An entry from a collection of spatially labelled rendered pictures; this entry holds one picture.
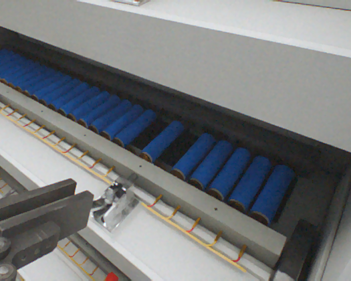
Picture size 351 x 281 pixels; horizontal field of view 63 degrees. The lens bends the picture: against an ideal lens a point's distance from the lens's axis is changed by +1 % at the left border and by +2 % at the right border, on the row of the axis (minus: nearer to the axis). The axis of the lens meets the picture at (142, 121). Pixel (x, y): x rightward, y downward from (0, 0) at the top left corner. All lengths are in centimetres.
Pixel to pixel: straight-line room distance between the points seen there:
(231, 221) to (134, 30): 17
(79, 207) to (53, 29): 14
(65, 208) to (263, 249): 15
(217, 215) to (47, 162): 20
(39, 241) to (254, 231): 16
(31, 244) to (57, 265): 30
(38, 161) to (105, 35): 20
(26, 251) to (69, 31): 16
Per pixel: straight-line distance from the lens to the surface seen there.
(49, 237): 19
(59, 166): 34
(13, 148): 39
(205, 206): 26
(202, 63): 16
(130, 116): 35
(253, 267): 26
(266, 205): 27
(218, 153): 30
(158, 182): 27
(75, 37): 23
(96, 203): 25
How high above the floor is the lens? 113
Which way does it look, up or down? 25 degrees down
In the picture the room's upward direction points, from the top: 8 degrees clockwise
